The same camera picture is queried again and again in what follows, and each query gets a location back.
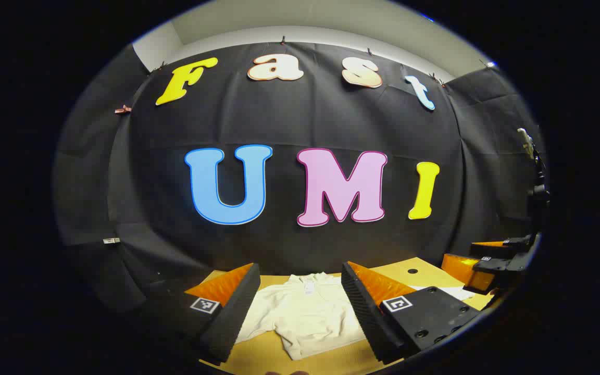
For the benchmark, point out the small white clip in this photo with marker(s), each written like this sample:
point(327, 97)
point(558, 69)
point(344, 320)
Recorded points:
point(111, 240)

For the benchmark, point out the small copper clip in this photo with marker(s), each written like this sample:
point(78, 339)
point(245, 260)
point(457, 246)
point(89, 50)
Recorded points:
point(123, 109)

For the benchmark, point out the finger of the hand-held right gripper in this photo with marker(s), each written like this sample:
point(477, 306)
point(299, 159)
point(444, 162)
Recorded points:
point(516, 245)
point(490, 271)

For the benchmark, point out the black backdrop cloth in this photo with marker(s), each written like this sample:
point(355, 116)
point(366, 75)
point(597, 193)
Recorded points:
point(279, 120)

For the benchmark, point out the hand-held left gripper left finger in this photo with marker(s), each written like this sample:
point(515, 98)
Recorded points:
point(232, 317)

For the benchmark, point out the white sweatshirt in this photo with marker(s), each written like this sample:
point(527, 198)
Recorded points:
point(305, 312)

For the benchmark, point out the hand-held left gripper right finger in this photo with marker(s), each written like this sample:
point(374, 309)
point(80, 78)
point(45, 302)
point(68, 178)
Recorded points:
point(362, 312)

